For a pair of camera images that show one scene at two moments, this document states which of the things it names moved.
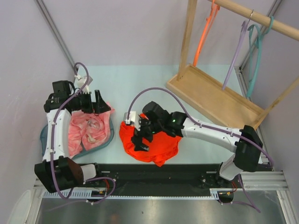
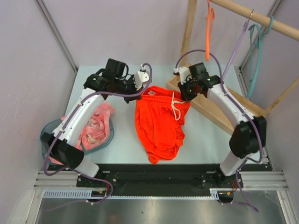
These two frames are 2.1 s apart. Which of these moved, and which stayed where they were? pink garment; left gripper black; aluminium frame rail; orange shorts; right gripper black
Moved: orange shorts; left gripper black; right gripper black
Stayed: aluminium frame rail; pink garment
